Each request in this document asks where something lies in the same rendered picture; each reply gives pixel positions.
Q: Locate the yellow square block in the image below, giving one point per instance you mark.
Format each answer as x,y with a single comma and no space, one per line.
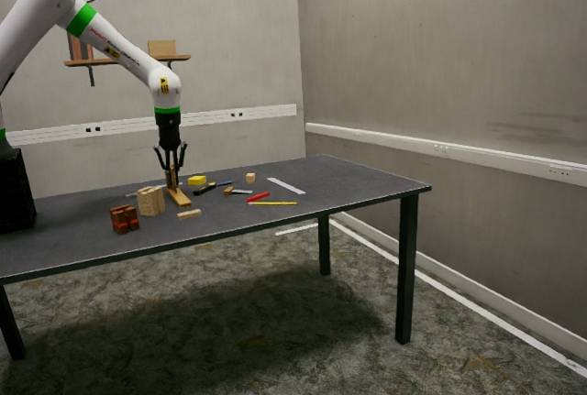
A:
197,180

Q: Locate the try square with wooden stock and grey blade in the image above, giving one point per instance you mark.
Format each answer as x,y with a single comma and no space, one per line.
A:
230,190

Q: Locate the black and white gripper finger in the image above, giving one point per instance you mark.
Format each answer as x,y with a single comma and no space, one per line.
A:
167,168
181,158

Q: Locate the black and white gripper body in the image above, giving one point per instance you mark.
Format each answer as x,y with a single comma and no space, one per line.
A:
169,133

